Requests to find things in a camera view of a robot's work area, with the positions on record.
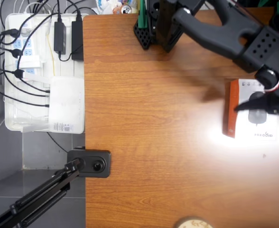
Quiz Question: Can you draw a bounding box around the white charger plug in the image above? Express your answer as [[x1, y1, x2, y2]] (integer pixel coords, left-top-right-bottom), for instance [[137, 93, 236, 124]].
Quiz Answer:
[[19, 55, 42, 68]]

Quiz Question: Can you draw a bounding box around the thin yellow cable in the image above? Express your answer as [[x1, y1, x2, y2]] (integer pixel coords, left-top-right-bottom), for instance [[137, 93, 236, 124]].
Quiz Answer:
[[46, 33, 57, 76]]

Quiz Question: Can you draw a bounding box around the clear bin with power strips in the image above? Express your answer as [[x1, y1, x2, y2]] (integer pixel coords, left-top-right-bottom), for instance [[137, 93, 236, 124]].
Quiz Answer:
[[4, 12, 91, 133]]

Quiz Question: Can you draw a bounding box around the black adapter input cable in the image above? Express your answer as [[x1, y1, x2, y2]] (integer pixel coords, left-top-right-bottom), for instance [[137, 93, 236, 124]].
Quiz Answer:
[[67, 0, 83, 22], [56, 0, 62, 23]]

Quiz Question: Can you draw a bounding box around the white router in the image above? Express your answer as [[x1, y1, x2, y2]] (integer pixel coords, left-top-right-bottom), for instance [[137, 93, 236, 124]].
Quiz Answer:
[[22, 72, 85, 134]]

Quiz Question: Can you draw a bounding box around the round wooden coaster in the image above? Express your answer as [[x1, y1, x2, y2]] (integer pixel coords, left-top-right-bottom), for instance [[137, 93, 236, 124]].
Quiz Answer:
[[176, 216, 214, 228]]

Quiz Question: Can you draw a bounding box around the white orange mouse box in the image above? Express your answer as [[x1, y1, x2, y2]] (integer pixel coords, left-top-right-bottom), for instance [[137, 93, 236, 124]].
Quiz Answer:
[[222, 79, 279, 142]]

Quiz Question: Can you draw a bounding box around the wide black power adapter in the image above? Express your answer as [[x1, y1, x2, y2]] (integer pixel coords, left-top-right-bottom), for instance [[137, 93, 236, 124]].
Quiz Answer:
[[71, 20, 84, 61]]

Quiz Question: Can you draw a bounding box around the white printed plastic bag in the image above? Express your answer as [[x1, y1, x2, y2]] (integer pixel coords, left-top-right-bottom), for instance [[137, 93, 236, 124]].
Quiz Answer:
[[95, 0, 140, 15]]

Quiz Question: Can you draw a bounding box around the red white servo cable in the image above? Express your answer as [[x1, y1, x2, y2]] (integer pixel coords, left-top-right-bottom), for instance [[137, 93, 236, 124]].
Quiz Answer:
[[264, 28, 279, 94]]

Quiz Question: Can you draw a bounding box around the black plug with cable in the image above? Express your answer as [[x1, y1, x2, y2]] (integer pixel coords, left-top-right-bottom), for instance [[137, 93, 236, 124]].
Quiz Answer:
[[0, 54, 25, 79], [0, 28, 20, 46], [0, 42, 24, 59]]

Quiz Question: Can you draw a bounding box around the black router cable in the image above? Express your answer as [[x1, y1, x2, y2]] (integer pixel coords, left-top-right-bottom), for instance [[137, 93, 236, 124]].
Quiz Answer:
[[0, 72, 51, 107], [3, 71, 51, 97], [20, 77, 51, 93]]

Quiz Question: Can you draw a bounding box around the white power strip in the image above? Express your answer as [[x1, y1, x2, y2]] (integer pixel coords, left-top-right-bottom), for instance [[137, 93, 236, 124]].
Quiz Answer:
[[11, 19, 39, 77]]

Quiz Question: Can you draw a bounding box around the black desk clamp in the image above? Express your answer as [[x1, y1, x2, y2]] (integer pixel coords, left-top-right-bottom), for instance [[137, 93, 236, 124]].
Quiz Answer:
[[66, 149, 112, 178]]

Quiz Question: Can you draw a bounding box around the black adapter output cable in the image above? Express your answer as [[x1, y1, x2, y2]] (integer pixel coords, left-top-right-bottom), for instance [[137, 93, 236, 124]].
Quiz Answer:
[[57, 44, 84, 62]]

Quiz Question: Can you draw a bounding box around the narrow black power adapter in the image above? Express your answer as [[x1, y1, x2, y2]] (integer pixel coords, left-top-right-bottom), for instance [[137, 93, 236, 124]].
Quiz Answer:
[[54, 21, 67, 53]]

